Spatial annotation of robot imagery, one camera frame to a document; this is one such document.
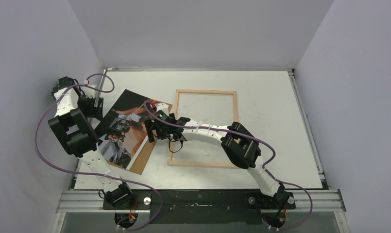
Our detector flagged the printed colour photo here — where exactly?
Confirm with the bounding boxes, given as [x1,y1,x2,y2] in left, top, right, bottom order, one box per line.
[95,89,161,175]

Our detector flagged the light wooden picture frame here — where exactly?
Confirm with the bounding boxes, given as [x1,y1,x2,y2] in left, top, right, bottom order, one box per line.
[167,89,239,168]

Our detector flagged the clear plastic sheet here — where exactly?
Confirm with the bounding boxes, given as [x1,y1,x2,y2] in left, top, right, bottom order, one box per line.
[171,92,238,165]

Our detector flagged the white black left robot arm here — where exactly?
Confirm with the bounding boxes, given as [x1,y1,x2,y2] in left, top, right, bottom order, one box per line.
[48,77,135,209]

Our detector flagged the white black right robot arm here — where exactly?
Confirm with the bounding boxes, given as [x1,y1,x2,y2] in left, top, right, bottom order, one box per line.
[144,113,295,209]

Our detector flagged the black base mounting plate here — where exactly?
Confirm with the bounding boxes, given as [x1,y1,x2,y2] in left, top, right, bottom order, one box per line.
[102,189,296,228]

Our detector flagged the aluminium front rail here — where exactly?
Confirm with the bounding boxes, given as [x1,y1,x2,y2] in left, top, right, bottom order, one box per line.
[56,190,345,213]

